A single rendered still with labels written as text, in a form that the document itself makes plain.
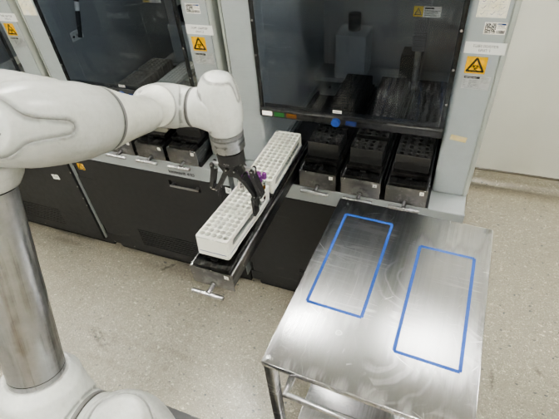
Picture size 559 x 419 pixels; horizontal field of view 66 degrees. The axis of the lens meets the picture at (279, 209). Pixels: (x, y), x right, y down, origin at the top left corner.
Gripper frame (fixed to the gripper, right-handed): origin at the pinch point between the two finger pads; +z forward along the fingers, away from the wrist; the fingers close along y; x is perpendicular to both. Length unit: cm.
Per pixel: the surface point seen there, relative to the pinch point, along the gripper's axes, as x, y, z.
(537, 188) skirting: 149, 112, 85
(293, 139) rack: 39.8, 2.8, 1.1
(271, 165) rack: 23.1, 1.0, 1.3
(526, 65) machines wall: 149, 86, 13
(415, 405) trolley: -41, 58, 5
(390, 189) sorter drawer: 29, 41, 8
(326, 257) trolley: -8.3, 29.8, 5.0
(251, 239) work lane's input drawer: -7.0, 6.3, 6.5
